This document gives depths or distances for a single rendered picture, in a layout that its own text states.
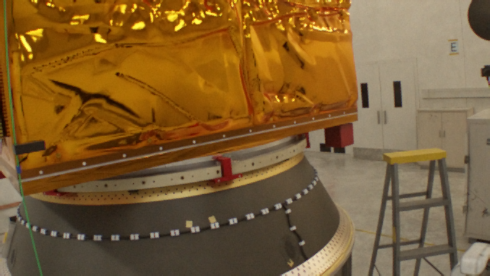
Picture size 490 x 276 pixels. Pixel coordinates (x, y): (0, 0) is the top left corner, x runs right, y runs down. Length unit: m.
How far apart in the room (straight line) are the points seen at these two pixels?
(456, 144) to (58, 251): 7.55
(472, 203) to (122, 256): 3.99
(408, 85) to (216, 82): 7.69
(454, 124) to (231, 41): 6.89
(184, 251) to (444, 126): 7.21
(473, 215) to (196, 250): 3.78
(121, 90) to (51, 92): 0.25
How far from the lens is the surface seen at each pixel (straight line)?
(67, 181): 1.32
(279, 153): 1.73
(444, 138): 8.26
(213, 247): 1.51
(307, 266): 1.71
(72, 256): 1.65
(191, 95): 1.46
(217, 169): 1.52
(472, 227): 4.82
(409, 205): 2.45
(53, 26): 1.30
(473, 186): 4.66
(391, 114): 9.24
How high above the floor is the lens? 2.01
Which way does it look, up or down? 8 degrees down
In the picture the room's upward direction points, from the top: 5 degrees counter-clockwise
